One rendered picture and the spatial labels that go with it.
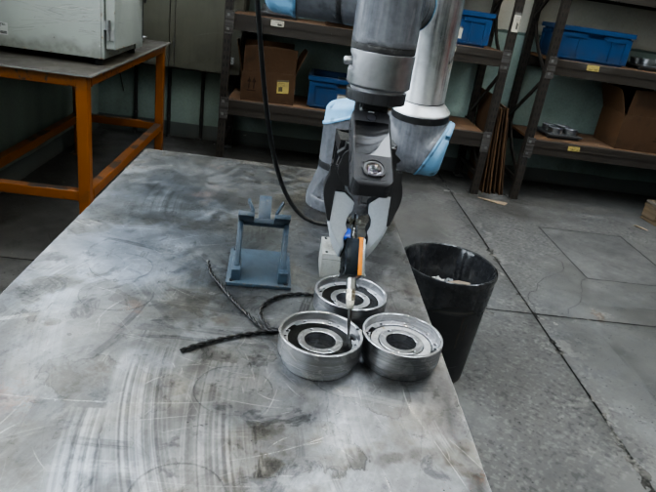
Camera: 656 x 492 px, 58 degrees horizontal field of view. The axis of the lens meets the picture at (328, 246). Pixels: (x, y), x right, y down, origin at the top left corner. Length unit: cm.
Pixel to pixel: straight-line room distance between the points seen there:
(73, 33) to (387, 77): 234
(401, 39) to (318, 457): 45
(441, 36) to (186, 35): 350
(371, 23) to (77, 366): 51
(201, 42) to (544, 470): 355
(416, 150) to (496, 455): 111
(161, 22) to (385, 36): 393
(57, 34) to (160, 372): 235
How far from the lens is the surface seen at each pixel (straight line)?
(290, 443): 65
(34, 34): 299
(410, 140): 119
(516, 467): 199
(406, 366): 74
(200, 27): 452
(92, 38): 290
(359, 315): 82
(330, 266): 96
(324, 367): 71
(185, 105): 486
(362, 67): 69
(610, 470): 214
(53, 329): 82
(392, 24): 68
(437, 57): 117
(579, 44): 459
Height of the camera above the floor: 123
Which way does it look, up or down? 23 degrees down
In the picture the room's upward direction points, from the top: 8 degrees clockwise
